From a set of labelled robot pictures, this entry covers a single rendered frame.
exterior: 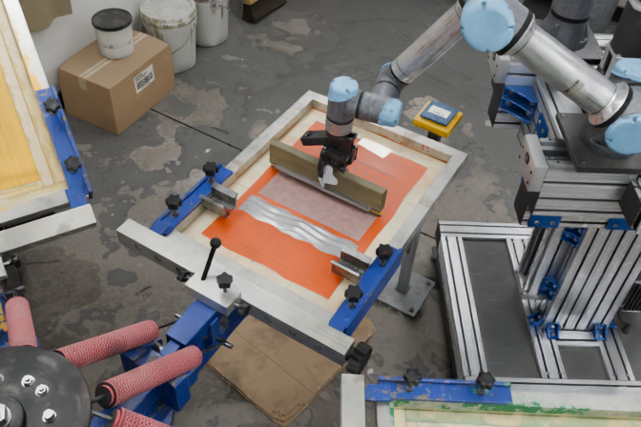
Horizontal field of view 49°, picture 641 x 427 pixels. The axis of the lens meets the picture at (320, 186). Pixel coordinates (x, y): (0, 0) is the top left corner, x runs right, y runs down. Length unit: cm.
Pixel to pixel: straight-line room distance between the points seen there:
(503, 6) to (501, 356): 151
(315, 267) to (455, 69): 272
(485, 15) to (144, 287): 201
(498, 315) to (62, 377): 188
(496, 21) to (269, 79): 272
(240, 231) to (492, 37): 86
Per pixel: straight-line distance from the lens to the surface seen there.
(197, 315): 167
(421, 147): 223
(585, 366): 279
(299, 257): 189
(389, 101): 179
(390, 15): 485
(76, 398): 129
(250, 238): 193
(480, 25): 157
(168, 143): 373
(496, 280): 292
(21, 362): 135
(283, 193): 206
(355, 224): 198
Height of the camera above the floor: 239
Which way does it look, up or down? 44 degrees down
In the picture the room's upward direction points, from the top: 4 degrees clockwise
